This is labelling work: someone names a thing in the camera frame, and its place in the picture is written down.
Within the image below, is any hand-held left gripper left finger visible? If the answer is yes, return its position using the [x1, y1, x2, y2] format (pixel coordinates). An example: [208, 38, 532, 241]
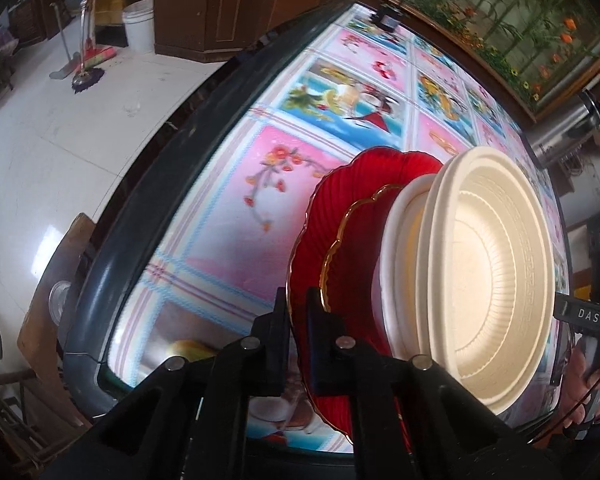
[40, 287, 292, 480]

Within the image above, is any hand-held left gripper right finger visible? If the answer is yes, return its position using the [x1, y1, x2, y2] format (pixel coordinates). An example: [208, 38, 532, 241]
[305, 287, 571, 480]

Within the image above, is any large white bowl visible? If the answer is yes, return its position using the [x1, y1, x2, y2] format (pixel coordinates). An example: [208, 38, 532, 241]
[371, 175, 438, 361]

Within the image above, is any gold-rimmed red glass plate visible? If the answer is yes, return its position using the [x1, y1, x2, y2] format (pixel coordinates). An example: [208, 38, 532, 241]
[320, 184, 406, 321]

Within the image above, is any large red glass plate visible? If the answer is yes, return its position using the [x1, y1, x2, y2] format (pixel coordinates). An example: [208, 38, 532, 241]
[286, 146, 446, 453]

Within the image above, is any person's right hand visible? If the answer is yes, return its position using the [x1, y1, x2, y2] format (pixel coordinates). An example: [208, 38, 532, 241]
[562, 347, 598, 428]

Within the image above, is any wooden corner shelf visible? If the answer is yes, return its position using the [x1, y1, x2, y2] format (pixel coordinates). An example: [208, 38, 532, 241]
[550, 125, 600, 226]

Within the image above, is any fruit print tablecloth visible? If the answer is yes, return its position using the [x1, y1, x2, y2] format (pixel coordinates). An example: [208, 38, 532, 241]
[107, 2, 571, 453]

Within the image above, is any stainless steel kettle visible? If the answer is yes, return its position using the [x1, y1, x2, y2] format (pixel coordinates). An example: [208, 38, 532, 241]
[522, 87, 600, 171]

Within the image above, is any wooden chair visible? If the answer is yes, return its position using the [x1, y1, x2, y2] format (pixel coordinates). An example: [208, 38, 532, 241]
[0, 212, 101, 480]

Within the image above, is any fish tank with flower backdrop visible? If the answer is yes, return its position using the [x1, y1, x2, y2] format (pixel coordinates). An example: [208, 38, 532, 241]
[300, 0, 600, 121]

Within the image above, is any colourful broom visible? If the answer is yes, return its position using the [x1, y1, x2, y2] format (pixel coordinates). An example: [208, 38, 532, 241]
[80, 46, 116, 70]

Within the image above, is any white plastic bucket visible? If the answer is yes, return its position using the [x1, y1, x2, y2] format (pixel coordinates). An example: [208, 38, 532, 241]
[121, 0, 156, 55]

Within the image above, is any long wooden cabinet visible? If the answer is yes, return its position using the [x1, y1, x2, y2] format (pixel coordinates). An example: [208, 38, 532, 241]
[92, 0, 351, 63]

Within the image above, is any wicker basket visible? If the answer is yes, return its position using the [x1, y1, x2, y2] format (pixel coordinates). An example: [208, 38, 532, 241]
[7, 0, 48, 46]

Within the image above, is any chrome-handled dark mop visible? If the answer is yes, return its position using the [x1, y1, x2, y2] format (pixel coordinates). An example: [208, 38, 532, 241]
[70, 0, 105, 96]

